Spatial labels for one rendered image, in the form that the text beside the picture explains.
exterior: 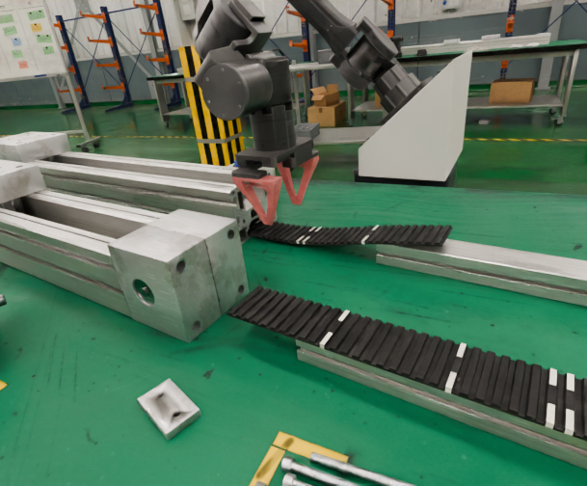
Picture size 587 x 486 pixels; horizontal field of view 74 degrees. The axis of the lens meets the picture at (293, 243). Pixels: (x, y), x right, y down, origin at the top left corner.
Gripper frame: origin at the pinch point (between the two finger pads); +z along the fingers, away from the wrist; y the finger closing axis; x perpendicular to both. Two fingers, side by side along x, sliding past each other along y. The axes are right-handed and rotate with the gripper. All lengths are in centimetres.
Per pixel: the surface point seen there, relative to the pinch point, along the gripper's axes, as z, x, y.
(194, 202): -1.4, -12.6, 4.9
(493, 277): 3.4, 28.4, 2.2
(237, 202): -1.7, -5.0, 3.8
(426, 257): 2.5, 21.2, 2.3
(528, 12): -27, -23, -746
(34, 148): -6, -62, 2
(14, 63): -31, -548, -233
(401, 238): 0.9, 18.0, 1.6
